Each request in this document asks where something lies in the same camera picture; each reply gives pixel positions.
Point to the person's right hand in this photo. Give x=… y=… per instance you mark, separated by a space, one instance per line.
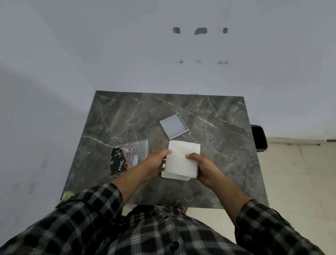
x=207 y=172

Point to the white square box base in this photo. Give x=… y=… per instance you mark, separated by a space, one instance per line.
x=175 y=178

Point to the grey square box lid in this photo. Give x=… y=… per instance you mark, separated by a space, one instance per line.
x=174 y=126

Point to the person's right thumb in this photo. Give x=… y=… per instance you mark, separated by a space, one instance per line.
x=193 y=156

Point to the person's left hand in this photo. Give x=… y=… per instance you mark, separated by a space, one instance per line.
x=153 y=165

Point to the person's left thumb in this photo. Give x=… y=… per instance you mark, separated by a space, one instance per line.
x=164 y=153

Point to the person's left forearm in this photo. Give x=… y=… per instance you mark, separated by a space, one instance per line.
x=131 y=184

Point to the black printed card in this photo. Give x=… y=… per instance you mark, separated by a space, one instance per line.
x=118 y=163

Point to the yellow-green crumpled scrap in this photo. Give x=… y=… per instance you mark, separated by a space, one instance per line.
x=67 y=195

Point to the black white plaid shirt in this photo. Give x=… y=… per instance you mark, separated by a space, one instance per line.
x=147 y=231

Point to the clear plastic bag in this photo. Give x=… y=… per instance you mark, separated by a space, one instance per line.
x=139 y=149

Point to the person's right forearm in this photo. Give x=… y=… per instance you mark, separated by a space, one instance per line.
x=228 y=198

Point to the white paper napkin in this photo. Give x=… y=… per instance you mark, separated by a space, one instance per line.
x=182 y=159

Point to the black chair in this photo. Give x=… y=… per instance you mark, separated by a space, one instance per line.
x=259 y=138

